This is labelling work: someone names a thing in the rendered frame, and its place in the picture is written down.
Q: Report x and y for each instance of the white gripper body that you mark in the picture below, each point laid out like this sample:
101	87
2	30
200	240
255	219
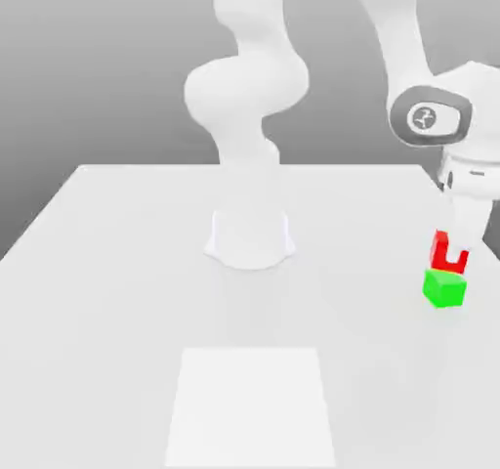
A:
472	219

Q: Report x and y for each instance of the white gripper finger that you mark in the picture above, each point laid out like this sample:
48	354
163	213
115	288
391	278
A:
454	253

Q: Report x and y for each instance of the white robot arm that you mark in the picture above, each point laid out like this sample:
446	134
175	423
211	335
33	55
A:
250	86

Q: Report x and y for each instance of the small green cube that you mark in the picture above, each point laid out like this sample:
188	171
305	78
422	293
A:
443	289

